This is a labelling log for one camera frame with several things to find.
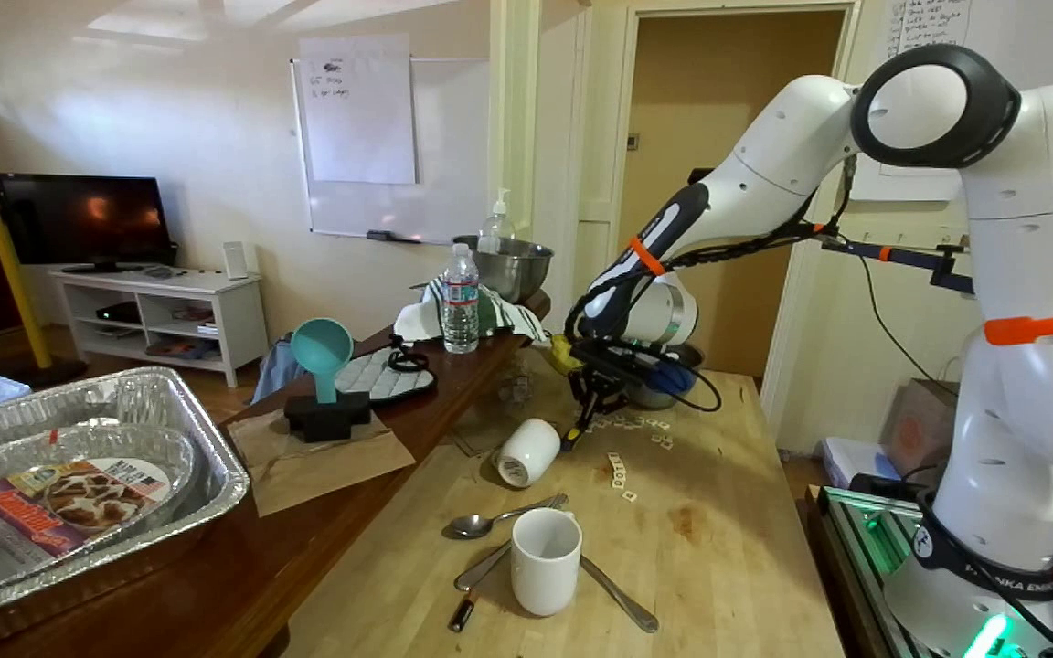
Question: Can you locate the wooden door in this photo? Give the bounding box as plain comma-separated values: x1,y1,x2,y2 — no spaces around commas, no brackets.
615,6,853,383

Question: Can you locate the large steel mixing bowl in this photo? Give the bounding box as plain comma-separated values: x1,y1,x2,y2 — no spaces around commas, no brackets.
457,234,558,304

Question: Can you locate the black block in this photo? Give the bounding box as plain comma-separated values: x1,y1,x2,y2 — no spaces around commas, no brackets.
282,388,374,445

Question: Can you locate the whiteboard on wall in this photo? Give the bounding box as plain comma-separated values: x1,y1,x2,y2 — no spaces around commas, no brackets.
291,31,420,192

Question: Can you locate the teal plastic cup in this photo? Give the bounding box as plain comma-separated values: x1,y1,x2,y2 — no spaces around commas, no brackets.
283,316,359,407

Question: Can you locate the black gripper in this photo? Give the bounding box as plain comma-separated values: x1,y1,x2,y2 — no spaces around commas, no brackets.
567,342,644,432

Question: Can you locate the black flat television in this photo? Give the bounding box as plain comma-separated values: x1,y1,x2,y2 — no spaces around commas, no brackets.
0,169,179,279

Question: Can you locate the green striped white towel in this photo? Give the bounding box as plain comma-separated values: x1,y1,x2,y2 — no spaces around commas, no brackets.
392,276,552,351

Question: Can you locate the black camera boom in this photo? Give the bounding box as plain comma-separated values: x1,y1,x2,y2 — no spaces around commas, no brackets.
820,229,979,298

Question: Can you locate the dark wooden side table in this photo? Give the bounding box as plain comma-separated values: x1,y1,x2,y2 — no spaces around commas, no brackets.
0,288,554,658

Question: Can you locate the translucent storage box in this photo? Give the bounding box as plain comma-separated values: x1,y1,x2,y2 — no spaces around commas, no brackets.
876,377,962,487

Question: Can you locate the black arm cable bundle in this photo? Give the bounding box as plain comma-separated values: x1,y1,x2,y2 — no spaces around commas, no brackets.
564,156,868,420

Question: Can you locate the brown paper sheet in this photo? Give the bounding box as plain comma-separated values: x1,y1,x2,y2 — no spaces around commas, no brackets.
224,407,420,518

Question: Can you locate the yellow pole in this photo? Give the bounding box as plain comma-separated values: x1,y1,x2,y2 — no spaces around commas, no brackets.
0,200,53,373

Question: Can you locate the white television stand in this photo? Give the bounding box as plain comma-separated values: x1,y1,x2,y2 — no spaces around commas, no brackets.
53,268,270,393

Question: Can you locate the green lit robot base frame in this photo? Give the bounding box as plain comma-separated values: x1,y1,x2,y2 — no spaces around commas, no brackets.
811,482,1053,658

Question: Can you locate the aluminium foil tray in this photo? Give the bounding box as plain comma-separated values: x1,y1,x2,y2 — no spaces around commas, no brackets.
0,361,252,634

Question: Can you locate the clear spray bottle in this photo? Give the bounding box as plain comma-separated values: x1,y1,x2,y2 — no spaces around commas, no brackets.
476,187,511,261

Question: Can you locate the black white oven mitt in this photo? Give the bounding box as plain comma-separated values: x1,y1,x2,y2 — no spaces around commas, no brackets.
332,345,438,407

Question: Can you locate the labelled clear water bottle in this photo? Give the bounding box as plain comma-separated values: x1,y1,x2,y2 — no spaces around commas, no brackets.
438,242,486,359

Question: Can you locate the black handled knife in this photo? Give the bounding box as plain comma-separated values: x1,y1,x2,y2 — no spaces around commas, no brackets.
441,588,481,635

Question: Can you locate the blue cloth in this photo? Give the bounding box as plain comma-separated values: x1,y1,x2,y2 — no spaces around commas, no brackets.
249,342,299,407

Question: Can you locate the clear labelled food container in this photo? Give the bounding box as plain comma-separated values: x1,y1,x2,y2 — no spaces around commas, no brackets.
0,416,203,602

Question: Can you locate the white ceramic mug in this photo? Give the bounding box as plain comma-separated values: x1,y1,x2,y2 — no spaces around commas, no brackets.
508,505,584,619
494,416,567,495

